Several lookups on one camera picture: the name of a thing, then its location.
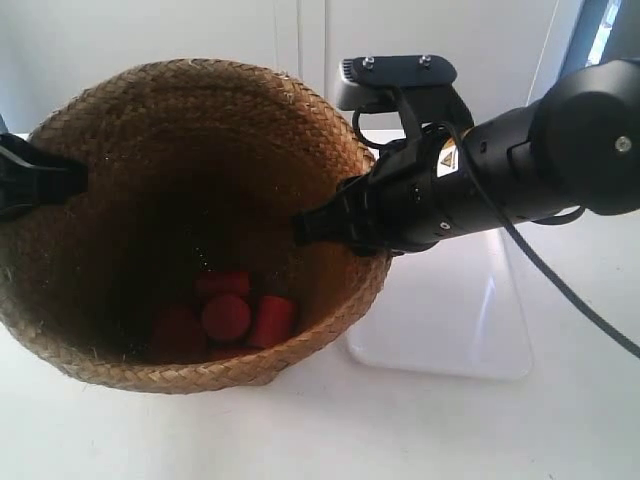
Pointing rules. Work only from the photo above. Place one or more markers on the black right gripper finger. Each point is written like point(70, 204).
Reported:
point(344, 219)

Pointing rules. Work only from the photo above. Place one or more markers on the red cylinder lying back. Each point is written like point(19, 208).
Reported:
point(211, 283)

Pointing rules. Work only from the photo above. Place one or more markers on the brown woven wicker basket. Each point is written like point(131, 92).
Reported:
point(193, 165)

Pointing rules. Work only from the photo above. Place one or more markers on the red cylinder standing upright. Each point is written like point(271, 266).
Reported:
point(226, 318)

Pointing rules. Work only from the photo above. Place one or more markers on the red cylinder lying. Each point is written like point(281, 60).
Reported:
point(211, 283)
point(273, 322)
point(177, 332)

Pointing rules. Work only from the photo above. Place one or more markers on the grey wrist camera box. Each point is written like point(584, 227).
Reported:
point(362, 81)

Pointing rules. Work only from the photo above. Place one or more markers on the white rectangular plastic tray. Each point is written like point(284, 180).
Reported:
point(452, 310)

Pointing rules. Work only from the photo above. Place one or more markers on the red cylinder lying left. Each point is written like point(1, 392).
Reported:
point(177, 332)

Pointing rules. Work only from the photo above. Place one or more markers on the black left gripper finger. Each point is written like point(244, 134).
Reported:
point(32, 178)

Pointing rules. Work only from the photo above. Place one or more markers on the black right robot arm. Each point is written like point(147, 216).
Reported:
point(577, 146)

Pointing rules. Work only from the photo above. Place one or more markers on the red cylinder lying right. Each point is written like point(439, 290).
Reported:
point(273, 322)

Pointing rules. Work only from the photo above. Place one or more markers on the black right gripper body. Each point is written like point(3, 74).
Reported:
point(418, 193)

